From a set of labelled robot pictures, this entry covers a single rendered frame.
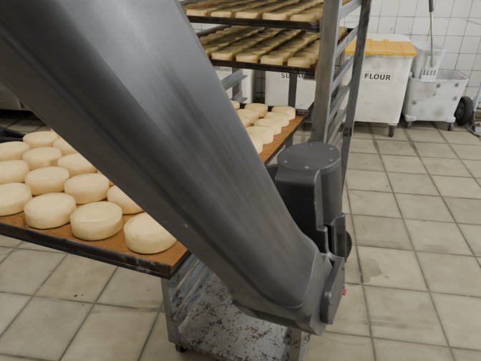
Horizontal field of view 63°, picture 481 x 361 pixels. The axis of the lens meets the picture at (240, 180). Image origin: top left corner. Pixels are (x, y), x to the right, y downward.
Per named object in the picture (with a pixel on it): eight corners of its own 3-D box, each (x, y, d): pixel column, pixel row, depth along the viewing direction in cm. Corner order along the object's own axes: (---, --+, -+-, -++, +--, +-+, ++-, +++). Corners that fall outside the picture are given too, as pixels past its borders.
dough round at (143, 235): (114, 247, 37) (112, 229, 37) (145, 223, 42) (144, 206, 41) (158, 260, 36) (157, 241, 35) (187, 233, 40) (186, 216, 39)
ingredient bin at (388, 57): (333, 135, 343) (346, 44, 306) (333, 111, 398) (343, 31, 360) (399, 140, 334) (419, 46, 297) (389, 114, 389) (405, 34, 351)
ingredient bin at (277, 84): (261, 131, 351) (263, 42, 314) (268, 108, 406) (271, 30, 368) (322, 135, 343) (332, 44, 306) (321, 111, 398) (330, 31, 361)
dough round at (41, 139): (17, 150, 62) (14, 137, 61) (41, 140, 66) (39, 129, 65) (43, 154, 60) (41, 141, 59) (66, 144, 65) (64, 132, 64)
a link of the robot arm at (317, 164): (236, 308, 36) (331, 334, 32) (213, 202, 30) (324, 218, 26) (283, 230, 45) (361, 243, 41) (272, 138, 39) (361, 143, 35)
